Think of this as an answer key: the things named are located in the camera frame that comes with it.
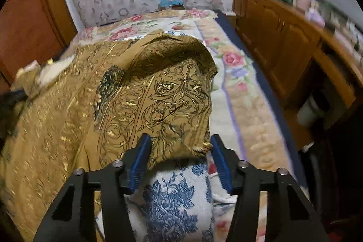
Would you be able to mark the floral bed blanket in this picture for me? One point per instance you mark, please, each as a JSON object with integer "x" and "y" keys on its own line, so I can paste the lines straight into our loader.
{"x": 246, "y": 106}

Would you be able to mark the wooden headboard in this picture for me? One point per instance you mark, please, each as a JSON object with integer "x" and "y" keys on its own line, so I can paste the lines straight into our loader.
{"x": 28, "y": 32}

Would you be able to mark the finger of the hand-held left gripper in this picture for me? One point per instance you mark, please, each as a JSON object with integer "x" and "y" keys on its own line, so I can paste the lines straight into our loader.
{"x": 12, "y": 97}

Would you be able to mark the dark blue mattress sheet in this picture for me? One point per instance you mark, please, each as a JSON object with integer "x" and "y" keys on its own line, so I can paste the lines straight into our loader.
{"x": 255, "y": 66}

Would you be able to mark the purple small container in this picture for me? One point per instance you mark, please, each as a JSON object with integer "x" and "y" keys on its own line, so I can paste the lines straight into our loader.
{"x": 316, "y": 17}

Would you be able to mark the white cylindrical bin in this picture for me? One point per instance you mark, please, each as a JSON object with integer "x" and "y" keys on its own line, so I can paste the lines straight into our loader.
{"x": 310, "y": 113}

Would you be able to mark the small blue cloth item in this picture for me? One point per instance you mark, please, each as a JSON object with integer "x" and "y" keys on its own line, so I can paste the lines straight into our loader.
{"x": 170, "y": 1}

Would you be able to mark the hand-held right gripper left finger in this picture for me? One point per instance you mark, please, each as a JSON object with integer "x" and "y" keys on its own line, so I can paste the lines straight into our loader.
{"x": 140, "y": 165}

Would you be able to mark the wooden cabinet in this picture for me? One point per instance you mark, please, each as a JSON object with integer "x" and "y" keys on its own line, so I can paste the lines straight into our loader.
{"x": 278, "y": 38}

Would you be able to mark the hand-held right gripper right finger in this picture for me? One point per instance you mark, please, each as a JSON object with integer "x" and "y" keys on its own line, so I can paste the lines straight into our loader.
{"x": 221, "y": 165}

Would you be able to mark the gold patterned brown garment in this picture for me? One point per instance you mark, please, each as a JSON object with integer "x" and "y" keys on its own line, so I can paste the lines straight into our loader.
{"x": 85, "y": 117}

